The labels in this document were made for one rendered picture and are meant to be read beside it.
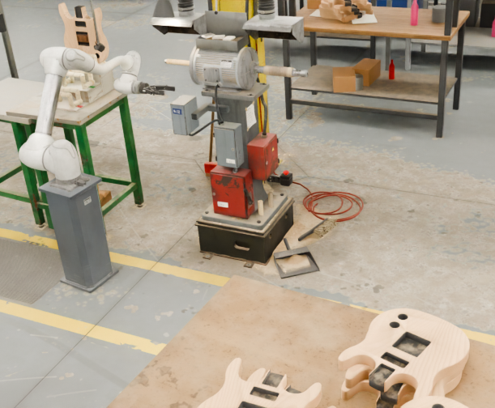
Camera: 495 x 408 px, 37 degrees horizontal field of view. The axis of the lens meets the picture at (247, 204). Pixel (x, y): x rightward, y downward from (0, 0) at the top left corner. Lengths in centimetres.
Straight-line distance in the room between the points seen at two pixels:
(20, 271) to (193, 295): 125
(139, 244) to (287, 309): 241
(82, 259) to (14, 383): 90
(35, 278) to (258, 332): 249
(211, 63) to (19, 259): 194
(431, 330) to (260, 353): 63
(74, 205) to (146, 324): 83
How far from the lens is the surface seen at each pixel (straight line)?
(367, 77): 681
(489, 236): 521
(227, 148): 459
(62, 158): 450
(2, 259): 541
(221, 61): 449
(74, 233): 465
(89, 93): 518
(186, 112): 447
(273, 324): 293
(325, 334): 287
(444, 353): 261
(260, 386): 247
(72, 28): 535
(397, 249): 500
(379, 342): 263
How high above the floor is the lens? 273
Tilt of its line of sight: 29 degrees down
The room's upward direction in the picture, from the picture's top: 5 degrees counter-clockwise
